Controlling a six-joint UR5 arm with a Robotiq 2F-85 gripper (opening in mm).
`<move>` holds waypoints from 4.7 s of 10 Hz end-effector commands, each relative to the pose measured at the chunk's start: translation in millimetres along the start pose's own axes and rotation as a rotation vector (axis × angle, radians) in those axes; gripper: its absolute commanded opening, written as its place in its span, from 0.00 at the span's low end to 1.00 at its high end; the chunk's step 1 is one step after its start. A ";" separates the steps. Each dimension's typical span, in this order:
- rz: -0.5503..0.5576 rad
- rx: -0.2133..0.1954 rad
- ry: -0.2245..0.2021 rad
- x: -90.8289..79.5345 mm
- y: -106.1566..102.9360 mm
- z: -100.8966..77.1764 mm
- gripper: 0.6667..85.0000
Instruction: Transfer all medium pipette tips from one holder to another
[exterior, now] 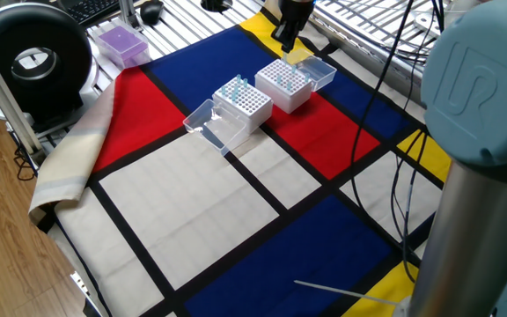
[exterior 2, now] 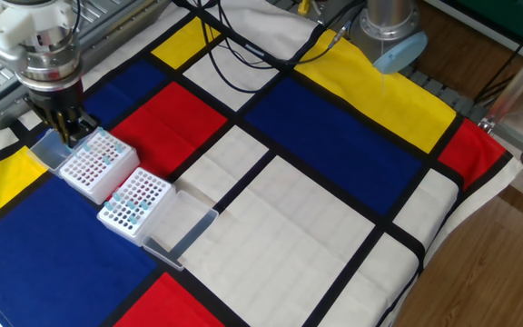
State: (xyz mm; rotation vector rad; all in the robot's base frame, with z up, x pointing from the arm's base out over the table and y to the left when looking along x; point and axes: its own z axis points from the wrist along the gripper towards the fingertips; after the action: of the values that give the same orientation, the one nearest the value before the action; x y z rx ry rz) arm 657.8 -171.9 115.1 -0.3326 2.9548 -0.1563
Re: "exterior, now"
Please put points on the black round object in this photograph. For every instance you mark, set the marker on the black round object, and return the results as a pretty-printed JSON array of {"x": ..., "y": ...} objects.
[{"x": 214, "y": 4}]

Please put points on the white pipette tip box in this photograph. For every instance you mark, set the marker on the white pipette tip box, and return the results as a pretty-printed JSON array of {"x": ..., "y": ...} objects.
[
  {"x": 280, "y": 99},
  {"x": 262, "y": 116}
]

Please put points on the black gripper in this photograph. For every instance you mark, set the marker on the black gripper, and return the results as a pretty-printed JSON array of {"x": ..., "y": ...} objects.
[{"x": 295, "y": 11}]

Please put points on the aluminium profile frame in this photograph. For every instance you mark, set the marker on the aluminium profile frame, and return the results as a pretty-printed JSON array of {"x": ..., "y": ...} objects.
[{"x": 2, "y": 97}]

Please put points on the black computer mouse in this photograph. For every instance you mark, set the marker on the black computer mouse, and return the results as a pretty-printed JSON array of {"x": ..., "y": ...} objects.
[{"x": 151, "y": 11}]

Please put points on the colour block tablecloth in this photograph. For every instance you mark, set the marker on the colour block tablecloth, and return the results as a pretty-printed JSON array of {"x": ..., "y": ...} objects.
[{"x": 192, "y": 211}]

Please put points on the black round machine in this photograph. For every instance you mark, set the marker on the black round machine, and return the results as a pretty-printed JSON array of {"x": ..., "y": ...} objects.
[{"x": 60, "y": 79}]

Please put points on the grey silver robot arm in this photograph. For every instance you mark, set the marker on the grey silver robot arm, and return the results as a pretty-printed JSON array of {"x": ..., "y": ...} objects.
[{"x": 478, "y": 88}]

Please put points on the silver metal mounting plate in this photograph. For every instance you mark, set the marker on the silver metal mounting plate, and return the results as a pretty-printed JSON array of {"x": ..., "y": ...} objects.
[{"x": 429, "y": 22}]

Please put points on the clear box purple tip rack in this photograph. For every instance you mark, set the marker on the clear box purple tip rack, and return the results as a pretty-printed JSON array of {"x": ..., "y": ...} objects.
[{"x": 121, "y": 44}]

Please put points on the black keyboard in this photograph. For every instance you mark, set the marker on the black keyboard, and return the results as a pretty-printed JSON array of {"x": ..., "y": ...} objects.
[{"x": 90, "y": 8}]

